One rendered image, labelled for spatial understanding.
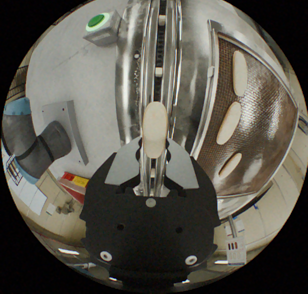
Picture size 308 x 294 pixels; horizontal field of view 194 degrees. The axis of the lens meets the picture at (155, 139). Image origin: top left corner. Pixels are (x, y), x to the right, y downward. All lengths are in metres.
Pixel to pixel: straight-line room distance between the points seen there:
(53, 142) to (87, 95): 0.20
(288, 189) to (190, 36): 3.59
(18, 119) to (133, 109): 0.30
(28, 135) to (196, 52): 0.47
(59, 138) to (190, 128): 0.43
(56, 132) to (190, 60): 0.46
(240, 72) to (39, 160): 0.53
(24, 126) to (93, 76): 0.23
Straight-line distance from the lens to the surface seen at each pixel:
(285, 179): 3.52
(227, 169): 0.29
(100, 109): 0.28
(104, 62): 0.28
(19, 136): 0.32
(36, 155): 0.35
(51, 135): 0.38
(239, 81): 0.21
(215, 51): 0.20
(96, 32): 0.25
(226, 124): 0.21
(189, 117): 0.25
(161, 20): 0.26
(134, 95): 0.19
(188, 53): 0.26
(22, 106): 0.31
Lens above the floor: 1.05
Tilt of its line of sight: 60 degrees down
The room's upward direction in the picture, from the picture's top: 178 degrees counter-clockwise
